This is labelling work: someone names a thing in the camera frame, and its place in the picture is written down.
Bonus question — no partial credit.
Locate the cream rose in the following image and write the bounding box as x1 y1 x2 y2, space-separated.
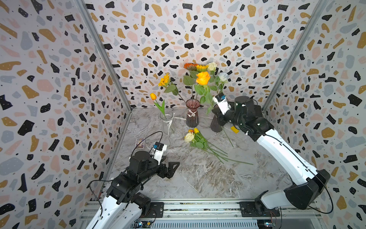
184 130 253 165
207 62 217 75

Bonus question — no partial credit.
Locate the white rose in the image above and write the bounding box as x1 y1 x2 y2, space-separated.
216 72 229 92

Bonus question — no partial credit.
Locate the orange rose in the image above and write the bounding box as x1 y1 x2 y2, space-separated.
194 71 219 114

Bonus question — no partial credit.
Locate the yellow sunflower large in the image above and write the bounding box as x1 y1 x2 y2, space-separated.
196 65 208 72

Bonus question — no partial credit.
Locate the yellow sunflower small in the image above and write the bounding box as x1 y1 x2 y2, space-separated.
158 73 186 102

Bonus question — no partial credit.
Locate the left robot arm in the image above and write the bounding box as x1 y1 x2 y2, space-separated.
87 151 180 229

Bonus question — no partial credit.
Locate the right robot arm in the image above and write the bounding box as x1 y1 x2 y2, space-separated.
212 93 330 215

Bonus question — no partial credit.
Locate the yellow block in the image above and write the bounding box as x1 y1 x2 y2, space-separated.
231 127 239 134

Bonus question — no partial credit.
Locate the small picture card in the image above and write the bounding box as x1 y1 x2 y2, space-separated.
135 138 145 149

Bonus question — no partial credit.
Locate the purple ribbed glass vase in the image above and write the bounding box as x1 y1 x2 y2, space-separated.
210 115 223 133

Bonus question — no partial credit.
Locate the clear glass vase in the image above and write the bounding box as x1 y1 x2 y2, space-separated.
160 111 175 135

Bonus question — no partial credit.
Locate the pink glass vase with ribbon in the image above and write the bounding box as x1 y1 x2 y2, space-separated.
186 99 200 128

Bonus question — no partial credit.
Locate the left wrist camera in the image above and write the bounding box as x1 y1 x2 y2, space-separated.
152 142 167 165

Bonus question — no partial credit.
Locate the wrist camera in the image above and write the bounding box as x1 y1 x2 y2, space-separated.
213 92 231 115
152 142 167 165

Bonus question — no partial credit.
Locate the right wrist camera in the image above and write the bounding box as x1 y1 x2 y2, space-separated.
213 92 231 115

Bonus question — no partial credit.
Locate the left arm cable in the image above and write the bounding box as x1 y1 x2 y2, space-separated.
87 131 164 221

